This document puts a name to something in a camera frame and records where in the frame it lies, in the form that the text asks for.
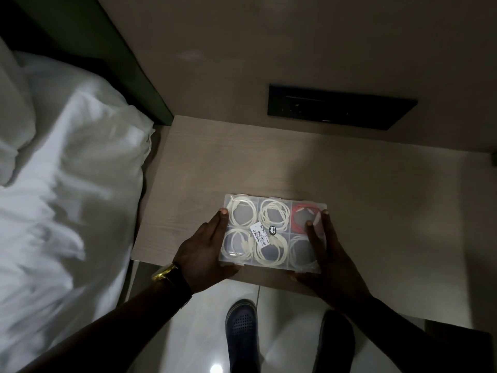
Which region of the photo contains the person's right hand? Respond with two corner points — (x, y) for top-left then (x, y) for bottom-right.
(289, 209), (372, 309)

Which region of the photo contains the person's left hand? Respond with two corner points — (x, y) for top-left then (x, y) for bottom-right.
(172, 208), (241, 295)

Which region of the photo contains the white cable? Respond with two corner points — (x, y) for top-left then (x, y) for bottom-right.
(289, 235), (321, 268)
(227, 197), (258, 226)
(254, 233), (290, 267)
(223, 228), (253, 263)
(259, 198), (292, 232)

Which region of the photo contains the clear plastic organizer box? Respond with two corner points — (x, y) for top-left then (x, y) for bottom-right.
(217, 193), (328, 275)

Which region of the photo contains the person's left forearm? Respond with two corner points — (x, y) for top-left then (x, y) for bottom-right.
(15, 281), (191, 373)

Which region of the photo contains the person's right forearm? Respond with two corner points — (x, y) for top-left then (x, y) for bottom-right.
(333, 295), (497, 373)

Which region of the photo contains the black and gold wristwatch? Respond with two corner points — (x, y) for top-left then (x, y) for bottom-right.
(150, 262), (194, 307)

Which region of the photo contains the dark blue clog shoe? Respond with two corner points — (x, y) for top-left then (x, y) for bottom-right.
(225, 299), (260, 373)
(312, 309), (356, 373)

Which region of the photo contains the white bed duvet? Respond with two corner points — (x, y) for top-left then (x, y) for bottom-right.
(0, 50), (156, 373)

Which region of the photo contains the dark green headboard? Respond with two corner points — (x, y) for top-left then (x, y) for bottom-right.
(7, 0), (174, 127)

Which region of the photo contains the white pillow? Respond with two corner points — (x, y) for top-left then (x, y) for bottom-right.
(0, 34), (38, 187)

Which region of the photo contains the red coiled cable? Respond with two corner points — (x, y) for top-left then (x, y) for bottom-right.
(291, 204), (323, 234)

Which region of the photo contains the black wall socket panel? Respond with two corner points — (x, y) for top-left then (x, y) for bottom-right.
(267, 84), (419, 131)

